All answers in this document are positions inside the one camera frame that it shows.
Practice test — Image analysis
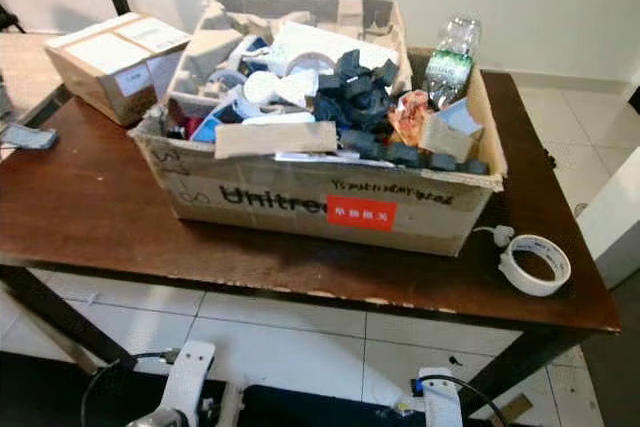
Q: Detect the small wooden scrap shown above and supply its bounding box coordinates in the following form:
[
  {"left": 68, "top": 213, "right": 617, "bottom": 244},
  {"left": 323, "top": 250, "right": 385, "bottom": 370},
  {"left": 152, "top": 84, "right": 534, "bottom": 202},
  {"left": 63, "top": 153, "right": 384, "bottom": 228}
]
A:
[{"left": 495, "top": 392, "right": 533, "bottom": 426}]

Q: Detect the orange crumpled wrapper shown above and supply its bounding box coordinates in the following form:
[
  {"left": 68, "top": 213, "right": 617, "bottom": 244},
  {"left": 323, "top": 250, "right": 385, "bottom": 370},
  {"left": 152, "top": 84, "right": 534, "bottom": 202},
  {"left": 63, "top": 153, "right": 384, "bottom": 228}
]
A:
[{"left": 390, "top": 89, "right": 433, "bottom": 148}]

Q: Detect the brown cardboard strip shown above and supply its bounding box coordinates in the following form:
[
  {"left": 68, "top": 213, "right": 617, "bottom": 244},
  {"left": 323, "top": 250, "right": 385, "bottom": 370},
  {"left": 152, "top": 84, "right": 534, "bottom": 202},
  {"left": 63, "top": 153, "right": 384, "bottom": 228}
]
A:
[{"left": 215, "top": 120, "right": 339, "bottom": 160}]

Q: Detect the white foam sheet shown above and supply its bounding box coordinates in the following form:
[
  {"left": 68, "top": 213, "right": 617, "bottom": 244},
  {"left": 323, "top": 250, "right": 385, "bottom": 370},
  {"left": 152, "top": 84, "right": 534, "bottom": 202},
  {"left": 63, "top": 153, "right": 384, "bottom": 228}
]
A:
[{"left": 265, "top": 22, "right": 401, "bottom": 78}]

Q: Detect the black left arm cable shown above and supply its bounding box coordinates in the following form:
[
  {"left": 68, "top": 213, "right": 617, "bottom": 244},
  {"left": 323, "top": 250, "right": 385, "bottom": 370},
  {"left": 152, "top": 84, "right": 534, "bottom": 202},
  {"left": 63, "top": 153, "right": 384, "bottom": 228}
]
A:
[{"left": 80, "top": 349, "right": 183, "bottom": 427}]

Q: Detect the clear bottle with green label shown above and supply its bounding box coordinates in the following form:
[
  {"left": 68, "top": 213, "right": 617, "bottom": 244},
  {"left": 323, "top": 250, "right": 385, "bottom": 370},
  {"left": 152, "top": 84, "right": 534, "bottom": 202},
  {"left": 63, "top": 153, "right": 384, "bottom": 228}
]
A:
[{"left": 422, "top": 15, "right": 483, "bottom": 110}]

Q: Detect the grey cloth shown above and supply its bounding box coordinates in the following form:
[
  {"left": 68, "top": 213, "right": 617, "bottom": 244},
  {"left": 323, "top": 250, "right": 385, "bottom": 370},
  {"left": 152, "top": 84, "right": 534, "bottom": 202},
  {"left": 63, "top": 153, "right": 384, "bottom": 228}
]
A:
[{"left": 2, "top": 122, "right": 61, "bottom": 151}]

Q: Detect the small cardboard scrap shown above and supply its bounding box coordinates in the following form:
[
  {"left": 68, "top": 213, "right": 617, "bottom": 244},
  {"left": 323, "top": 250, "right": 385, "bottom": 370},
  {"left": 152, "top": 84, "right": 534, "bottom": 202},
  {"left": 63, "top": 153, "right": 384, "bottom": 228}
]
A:
[{"left": 420, "top": 97, "right": 486, "bottom": 163}]

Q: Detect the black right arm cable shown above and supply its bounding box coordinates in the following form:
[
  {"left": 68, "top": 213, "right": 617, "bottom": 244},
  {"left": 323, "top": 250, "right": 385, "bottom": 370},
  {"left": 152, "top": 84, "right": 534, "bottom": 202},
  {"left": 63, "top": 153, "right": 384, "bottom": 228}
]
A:
[{"left": 408, "top": 374, "right": 511, "bottom": 427}]

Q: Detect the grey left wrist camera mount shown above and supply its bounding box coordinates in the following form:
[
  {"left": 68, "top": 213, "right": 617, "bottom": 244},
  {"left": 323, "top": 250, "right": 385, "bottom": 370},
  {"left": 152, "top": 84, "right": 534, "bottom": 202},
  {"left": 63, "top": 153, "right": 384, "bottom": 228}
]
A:
[{"left": 160, "top": 339, "right": 218, "bottom": 427}]

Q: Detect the black foam clump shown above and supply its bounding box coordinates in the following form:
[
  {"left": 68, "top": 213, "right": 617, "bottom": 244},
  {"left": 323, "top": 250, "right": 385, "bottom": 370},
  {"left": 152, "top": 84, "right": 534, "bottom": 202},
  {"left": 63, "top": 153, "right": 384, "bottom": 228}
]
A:
[{"left": 310, "top": 47, "right": 401, "bottom": 143}]

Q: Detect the black floor mat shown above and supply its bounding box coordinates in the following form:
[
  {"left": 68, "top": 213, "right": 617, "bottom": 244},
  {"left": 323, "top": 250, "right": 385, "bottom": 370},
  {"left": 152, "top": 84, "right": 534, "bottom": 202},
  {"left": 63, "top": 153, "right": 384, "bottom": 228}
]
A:
[{"left": 240, "top": 383, "right": 426, "bottom": 427}]

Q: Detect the large printed cardboard box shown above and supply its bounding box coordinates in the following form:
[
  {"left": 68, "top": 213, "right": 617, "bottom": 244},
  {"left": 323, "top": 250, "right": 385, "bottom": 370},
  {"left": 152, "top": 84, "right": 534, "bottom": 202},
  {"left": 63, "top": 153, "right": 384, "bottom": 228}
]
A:
[{"left": 130, "top": 0, "right": 508, "bottom": 258}]

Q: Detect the dark brown wooden table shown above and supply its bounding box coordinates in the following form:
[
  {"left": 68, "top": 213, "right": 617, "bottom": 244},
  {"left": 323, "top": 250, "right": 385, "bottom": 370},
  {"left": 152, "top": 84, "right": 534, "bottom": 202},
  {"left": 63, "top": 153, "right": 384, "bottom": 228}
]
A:
[{"left": 0, "top": 32, "right": 621, "bottom": 413}]

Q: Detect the small white plastic piece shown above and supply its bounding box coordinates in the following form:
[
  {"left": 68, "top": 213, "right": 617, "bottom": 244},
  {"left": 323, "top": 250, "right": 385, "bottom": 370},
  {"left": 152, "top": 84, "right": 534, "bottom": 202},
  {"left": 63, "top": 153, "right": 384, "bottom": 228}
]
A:
[{"left": 475, "top": 224, "right": 516, "bottom": 248}]

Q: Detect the white tape roll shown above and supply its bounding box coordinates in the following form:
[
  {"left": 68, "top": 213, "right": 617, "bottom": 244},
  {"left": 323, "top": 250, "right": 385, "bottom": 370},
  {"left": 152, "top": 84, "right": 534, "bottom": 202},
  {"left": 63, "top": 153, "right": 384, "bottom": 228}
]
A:
[{"left": 498, "top": 234, "right": 573, "bottom": 298}]

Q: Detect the blue plastic scrap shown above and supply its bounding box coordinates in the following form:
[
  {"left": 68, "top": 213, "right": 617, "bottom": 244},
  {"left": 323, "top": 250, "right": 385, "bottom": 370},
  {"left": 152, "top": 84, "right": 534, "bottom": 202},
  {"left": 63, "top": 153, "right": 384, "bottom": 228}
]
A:
[{"left": 190, "top": 102, "right": 246, "bottom": 143}]

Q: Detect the small labelled cardboard box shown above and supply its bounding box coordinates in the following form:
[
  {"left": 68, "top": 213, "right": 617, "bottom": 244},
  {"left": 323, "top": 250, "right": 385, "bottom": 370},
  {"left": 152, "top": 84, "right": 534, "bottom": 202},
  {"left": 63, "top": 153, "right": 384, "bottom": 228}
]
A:
[{"left": 44, "top": 12, "right": 193, "bottom": 128}]

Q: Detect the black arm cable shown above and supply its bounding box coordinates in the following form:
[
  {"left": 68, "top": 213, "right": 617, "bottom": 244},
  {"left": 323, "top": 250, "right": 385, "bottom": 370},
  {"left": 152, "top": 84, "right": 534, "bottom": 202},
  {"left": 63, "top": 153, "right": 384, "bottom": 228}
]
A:
[
  {"left": 80, "top": 349, "right": 183, "bottom": 427},
  {"left": 408, "top": 374, "right": 511, "bottom": 427}
]

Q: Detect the black foam block strip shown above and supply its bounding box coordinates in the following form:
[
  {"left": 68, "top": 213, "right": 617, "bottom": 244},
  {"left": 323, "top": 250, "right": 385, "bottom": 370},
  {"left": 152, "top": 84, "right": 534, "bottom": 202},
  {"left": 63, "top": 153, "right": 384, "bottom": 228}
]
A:
[{"left": 345, "top": 127, "right": 491, "bottom": 176}]

